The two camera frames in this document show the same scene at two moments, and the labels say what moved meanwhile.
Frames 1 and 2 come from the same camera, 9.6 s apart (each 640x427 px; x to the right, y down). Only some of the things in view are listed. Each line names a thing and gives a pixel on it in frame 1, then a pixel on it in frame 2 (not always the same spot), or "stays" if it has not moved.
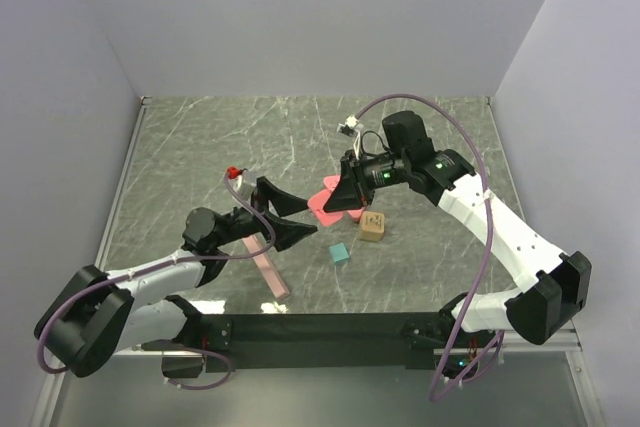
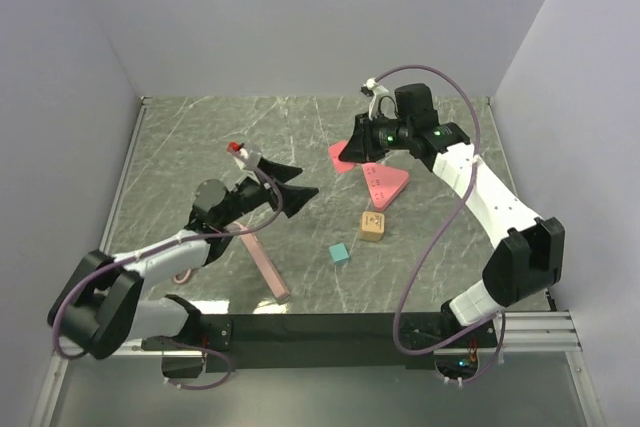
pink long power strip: (267, 268) stays
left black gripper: (287, 231) → (294, 197)
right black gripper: (353, 190) → (361, 147)
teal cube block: (339, 253) stays
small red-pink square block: (317, 202) → (334, 151)
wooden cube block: (372, 226) stays
